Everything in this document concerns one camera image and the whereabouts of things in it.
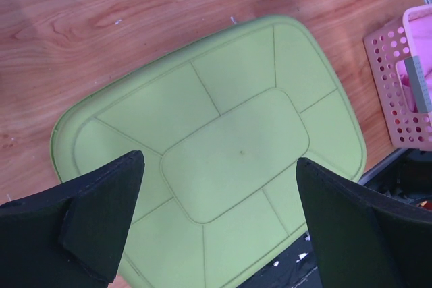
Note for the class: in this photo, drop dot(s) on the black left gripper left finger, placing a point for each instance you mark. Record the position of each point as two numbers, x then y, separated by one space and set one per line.
73 234

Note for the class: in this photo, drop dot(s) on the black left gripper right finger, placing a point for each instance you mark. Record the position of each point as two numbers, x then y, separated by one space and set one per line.
362 238

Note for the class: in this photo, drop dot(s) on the green plastic tub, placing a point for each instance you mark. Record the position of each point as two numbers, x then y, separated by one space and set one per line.
221 124

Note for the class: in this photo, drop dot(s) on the pink perforated basket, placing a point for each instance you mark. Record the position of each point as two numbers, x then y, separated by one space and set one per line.
384 49

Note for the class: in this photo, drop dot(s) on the pink folded cloth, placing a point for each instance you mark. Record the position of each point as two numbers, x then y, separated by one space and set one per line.
417 25

